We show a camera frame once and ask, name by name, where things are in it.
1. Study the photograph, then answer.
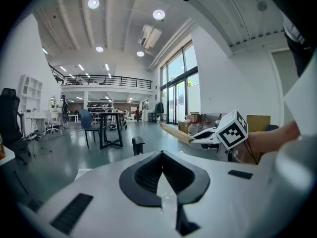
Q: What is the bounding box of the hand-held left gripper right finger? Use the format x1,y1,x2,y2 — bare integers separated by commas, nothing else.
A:
161,150,211,237

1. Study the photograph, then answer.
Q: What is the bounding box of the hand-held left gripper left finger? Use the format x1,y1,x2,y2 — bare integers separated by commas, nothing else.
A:
119,150,163,208

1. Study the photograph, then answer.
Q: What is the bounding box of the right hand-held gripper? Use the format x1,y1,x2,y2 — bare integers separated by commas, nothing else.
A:
189,110,249,162

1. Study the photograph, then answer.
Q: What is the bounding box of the wooden utensil item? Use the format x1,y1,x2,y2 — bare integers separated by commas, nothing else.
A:
159,122,196,145

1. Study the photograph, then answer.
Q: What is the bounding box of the person's right forearm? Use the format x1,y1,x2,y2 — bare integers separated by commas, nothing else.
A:
247,120,302,156

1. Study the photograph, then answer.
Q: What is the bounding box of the clear plastic jug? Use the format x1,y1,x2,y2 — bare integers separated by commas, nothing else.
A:
188,121,199,136

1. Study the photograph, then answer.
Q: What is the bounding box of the clothes rack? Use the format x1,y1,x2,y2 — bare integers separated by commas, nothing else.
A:
154,101,165,123

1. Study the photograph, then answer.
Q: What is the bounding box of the black high table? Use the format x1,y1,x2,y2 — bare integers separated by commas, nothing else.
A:
99,111,124,150

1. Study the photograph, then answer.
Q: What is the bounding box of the tall brown cardboard box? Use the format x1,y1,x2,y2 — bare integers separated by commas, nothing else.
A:
246,115,271,134

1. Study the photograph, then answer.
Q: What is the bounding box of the blue chair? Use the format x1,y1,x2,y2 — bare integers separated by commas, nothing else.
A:
78,109,103,149

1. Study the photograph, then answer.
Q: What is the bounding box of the white chair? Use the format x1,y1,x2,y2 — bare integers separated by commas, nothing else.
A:
44,110,59,134

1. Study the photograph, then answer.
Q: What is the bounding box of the black balcony railing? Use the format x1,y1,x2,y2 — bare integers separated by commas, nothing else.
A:
48,63,153,89

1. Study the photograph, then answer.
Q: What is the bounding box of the white round table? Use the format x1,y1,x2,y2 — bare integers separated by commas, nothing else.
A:
25,116,46,150

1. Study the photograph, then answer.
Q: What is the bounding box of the ceiling air conditioner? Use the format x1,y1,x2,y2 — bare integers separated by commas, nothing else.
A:
138,24,163,50

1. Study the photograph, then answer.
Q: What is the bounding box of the black office chair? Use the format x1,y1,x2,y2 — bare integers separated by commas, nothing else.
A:
0,88,32,165

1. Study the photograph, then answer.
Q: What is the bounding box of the white shelf unit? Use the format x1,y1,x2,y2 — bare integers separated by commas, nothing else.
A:
18,74,44,114

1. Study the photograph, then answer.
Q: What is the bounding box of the black post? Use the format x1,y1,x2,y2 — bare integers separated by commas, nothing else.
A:
132,136,146,156

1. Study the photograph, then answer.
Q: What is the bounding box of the glass window wall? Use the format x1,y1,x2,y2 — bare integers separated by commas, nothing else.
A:
159,40,201,125

